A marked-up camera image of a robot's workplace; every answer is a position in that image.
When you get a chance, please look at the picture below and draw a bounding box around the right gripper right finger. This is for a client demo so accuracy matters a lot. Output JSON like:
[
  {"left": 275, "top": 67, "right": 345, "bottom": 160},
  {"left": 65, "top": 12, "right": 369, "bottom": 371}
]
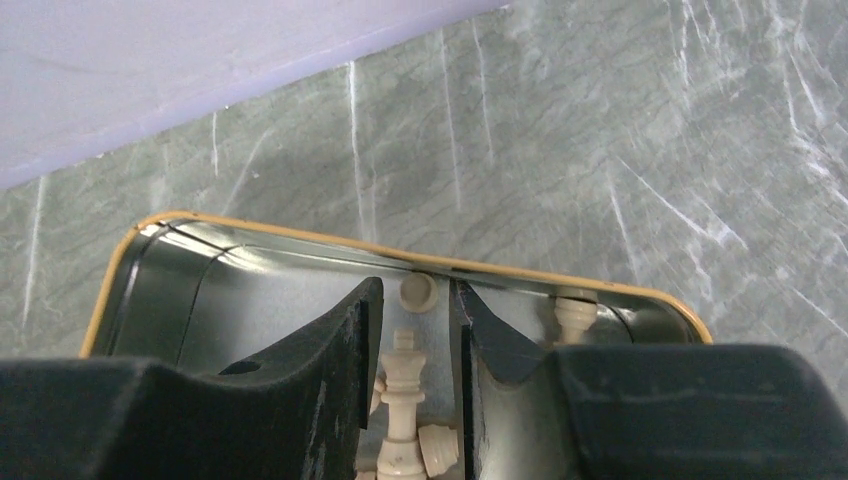
[{"left": 449, "top": 280, "right": 847, "bottom": 479}]

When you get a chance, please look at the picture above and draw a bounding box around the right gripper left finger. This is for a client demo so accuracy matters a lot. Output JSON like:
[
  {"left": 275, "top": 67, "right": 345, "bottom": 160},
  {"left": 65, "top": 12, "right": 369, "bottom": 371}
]
[{"left": 1, "top": 277, "right": 384, "bottom": 479}]

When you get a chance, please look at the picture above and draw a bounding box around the light lying pawn piece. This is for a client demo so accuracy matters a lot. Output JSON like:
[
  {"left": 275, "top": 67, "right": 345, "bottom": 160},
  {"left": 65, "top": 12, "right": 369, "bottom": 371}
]
[{"left": 418, "top": 424, "right": 459, "bottom": 478}]

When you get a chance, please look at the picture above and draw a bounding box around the light wooden king piece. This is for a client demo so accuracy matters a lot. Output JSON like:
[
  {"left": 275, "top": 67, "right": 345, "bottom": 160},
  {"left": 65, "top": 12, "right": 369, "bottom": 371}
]
[{"left": 377, "top": 329, "right": 427, "bottom": 479}]

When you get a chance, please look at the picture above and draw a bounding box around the light pawn base up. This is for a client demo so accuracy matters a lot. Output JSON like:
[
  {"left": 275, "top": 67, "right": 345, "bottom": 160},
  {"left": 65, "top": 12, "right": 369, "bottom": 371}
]
[{"left": 399, "top": 272, "right": 438, "bottom": 314}]

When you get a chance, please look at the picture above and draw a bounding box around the gold metal tin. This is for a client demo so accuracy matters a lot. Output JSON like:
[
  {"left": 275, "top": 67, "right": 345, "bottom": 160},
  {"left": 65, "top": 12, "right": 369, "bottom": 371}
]
[{"left": 80, "top": 211, "right": 712, "bottom": 370}]

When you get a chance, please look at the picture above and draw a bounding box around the light piece by tin wall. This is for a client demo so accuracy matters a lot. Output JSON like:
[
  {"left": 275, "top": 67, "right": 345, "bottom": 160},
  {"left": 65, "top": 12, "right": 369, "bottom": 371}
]
[{"left": 554, "top": 287, "right": 598, "bottom": 345}]

